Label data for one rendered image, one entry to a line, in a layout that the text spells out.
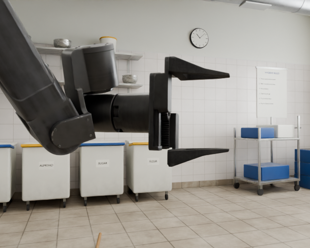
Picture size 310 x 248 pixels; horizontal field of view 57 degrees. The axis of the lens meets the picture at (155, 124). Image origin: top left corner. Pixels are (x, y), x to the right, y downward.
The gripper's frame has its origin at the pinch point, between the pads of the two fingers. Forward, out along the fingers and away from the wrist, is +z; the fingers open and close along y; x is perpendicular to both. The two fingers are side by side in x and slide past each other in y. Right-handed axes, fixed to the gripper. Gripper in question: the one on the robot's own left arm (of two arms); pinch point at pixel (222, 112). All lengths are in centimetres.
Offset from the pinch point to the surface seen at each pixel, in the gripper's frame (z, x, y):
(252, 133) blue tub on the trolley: 17, -401, 3
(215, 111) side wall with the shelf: -40, -437, -32
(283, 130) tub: 60, -423, -2
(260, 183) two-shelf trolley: 27, -388, 73
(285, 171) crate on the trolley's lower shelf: 64, -432, 60
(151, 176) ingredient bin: -108, -313, 61
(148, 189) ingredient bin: -112, -311, 76
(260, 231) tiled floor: 19, -245, 93
